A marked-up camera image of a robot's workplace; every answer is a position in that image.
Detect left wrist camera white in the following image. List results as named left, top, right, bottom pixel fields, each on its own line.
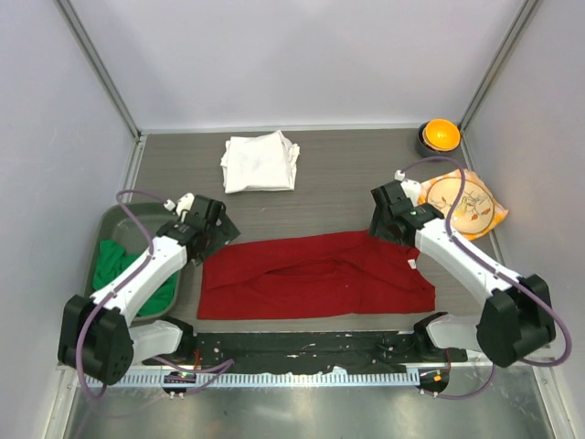
left=163, top=193, right=195, bottom=217

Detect folded white t-shirt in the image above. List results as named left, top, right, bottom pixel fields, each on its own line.
left=220, top=131, right=300, bottom=194

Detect green t-shirt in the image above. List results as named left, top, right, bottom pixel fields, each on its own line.
left=91, top=240, right=179, bottom=317

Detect grey plastic tray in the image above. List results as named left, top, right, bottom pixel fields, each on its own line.
left=82, top=202, right=182, bottom=324

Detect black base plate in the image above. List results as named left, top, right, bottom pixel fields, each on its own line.
left=164, top=331, right=468, bottom=375

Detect orange bowl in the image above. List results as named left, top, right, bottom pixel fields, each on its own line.
left=422, top=119, right=461, bottom=153

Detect red t-shirt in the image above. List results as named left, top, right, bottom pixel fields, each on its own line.
left=197, top=230, right=435, bottom=320

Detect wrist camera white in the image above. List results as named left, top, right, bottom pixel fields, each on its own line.
left=394, top=170, right=421, bottom=206
left=163, top=193, right=195, bottom=217

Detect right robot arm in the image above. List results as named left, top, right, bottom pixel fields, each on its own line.
left=369, top=180, right=556, bottom=368

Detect orange checkered cloth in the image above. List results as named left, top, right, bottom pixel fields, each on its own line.
left=418, top=169, right=508, bottom=241

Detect white slotted cable duct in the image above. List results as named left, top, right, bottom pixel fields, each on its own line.
left=78, top=369, right=420, bottom=388

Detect aluminium rail frame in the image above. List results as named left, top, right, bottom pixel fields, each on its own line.
left=57, top=327, right=558, bottom=369

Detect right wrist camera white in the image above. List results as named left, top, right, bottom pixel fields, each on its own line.
left=394, top=170, right=421, bottom=206

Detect embroidered round plate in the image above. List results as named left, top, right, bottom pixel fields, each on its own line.
left=427, top=177, right=495, bottom=241

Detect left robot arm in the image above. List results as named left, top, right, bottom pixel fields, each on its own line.
left=57, top=193, right=239, bottom=385

